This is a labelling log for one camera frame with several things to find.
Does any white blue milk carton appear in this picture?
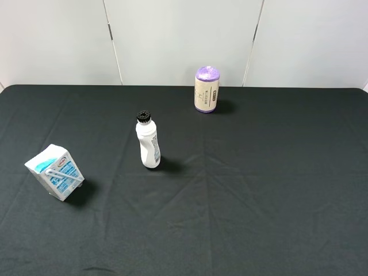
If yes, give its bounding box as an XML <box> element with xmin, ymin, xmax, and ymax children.
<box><xmin>25</xmin><ymin>144</ymin><xmax>85</xmax><ymax>201</ymax></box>

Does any white bottle black cap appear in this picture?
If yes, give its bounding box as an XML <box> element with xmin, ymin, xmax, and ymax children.
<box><xmin>136</xmin><ymin>110</ymin><xmax>161</xmax><ymax>169</ymax></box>

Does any purple beige bag roll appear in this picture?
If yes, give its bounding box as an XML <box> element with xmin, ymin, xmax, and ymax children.
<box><xmin>194</xmin><ymin>66</ymin><xmax>220</xmax><ymax>113</ymax></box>

